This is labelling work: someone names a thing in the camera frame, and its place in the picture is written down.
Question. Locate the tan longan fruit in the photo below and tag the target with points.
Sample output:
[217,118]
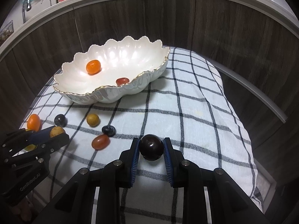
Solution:
[93,120]

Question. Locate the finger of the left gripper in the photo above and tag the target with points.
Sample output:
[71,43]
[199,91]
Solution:
[40,137]
[52,144]

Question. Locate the white scalloped ceramic bowl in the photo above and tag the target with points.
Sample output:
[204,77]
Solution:
[139,60]

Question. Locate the checkered white black cloth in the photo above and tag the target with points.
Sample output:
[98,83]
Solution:
[186,104]

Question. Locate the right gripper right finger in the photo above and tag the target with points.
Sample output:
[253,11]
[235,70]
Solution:
[208,189]

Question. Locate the kitchen faucet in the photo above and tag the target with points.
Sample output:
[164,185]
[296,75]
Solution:
[25,8]

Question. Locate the dark purple plum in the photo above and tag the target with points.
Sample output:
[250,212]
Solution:
[151,147]

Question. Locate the dark grape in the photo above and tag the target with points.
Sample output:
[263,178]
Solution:
[60,120]

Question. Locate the large orange mandarin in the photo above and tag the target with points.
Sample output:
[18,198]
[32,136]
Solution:
[33,122]

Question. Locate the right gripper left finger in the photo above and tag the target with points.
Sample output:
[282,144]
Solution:
[74,202]

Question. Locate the dark blueberry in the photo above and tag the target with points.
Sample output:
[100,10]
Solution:
[109,130]

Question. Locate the tan longan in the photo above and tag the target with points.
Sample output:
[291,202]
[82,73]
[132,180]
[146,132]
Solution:
[57,130]

